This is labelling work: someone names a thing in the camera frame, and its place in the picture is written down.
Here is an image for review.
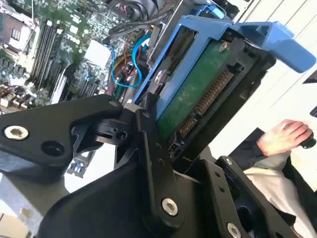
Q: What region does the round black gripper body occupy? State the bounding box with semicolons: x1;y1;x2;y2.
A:
37;158;263;238

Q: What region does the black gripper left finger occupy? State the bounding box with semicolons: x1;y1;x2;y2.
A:
0;93;186;233

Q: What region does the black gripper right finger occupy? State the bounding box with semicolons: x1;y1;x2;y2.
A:
197;155;299;238

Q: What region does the small round black tool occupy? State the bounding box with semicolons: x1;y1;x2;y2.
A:
283;122;317;150

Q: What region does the hard disk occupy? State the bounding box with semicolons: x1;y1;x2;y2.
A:
132;13;317;174

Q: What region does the person's hand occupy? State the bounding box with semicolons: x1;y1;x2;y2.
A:
257;119;313;157

